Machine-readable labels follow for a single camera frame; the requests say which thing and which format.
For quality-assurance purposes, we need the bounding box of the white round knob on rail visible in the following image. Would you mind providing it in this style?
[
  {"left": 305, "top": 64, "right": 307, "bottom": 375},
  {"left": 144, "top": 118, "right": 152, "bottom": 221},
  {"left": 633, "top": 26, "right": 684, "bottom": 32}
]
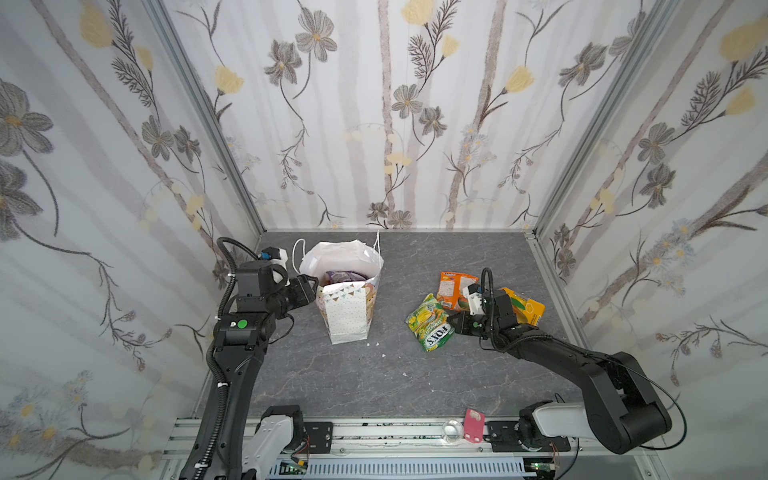
[{"left": 442, "top": 419, "right": 464, "bottom": 444}]

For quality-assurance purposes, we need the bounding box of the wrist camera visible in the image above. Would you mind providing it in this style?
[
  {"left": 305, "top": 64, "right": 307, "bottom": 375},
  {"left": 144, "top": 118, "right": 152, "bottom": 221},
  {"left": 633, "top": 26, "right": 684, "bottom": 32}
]
[
  {"left": 462, "top": 283, "right": 485, "bottom": 316},
  {"left": 235, "top": 247, "right": 290, "bottom": 299}
]

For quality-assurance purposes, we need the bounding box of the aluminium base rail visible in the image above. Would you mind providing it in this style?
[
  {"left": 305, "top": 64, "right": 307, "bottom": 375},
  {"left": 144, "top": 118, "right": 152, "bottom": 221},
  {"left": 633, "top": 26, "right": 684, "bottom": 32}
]
[{"left": 157, "top": 415, "right": 655, "bottom": 480}]

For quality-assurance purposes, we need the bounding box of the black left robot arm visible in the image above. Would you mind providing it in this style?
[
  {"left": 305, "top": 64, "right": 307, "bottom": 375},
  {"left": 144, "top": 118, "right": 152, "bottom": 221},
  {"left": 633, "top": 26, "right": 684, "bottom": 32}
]
[{"left": 179, "top": 265, "right": 319, "bottom": 479}]

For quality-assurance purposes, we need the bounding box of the small orange snack packet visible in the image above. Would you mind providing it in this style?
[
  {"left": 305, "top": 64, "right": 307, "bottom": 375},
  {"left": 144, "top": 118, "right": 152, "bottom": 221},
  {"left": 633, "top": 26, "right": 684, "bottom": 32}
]
[{"left": 436, "top": 272, "right": 479, "bottom": 311}]

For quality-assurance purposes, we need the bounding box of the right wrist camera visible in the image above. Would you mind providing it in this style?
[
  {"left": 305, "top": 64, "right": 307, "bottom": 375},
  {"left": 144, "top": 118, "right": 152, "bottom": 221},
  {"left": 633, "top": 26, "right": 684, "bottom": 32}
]
[{"left": 462, "top": 283, "right": 485, "bottom": 316}]

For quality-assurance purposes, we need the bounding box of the green Fox's spring tea bag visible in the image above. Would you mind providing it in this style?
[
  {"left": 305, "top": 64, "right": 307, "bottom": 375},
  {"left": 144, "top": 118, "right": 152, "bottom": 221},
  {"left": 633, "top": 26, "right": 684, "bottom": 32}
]
[{"left": 405, "top": 294, "right": 455, "bottom": 352}]

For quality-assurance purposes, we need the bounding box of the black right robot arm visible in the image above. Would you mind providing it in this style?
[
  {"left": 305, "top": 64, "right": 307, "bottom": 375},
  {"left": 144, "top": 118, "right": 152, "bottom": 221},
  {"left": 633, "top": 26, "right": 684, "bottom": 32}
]
[{"left": 448, "top": 291, "right": 673, "bottom": 454}]

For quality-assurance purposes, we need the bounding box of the yellow snack box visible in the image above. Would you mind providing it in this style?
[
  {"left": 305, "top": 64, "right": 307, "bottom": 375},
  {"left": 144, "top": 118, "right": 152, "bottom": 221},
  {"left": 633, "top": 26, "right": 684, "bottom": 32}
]
[{"left": 503, "top": 288, "right": 546, "bottom": 326}]

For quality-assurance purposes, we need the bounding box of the purple Fox's berries candy bag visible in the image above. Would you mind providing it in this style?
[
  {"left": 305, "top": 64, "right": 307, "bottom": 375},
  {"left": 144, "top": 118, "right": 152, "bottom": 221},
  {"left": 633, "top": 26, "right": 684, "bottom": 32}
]
[{"left": 325, "top": 270, "right": 368, "bottom": 285}]

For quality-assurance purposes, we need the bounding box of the pink tag on rail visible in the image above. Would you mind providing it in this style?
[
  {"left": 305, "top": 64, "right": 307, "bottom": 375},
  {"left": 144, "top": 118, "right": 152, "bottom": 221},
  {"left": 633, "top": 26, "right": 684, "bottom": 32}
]
[{"left": 463, "top": 408, "right": 486, "bottom": 444}]

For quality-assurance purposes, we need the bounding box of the white paper gift bag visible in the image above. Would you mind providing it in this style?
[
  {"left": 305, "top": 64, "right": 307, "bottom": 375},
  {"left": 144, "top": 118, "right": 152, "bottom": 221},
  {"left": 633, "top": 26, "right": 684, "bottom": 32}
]
[{"left": 291, "top": 238, "right": 384, "bottom": 345}]

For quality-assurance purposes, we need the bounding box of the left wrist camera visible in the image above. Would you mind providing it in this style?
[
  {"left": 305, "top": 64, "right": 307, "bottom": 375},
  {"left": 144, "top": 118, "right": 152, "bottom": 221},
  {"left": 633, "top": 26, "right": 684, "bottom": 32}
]
[{"left": 235, "top": 247, "right": 290, "bottom": 299}]

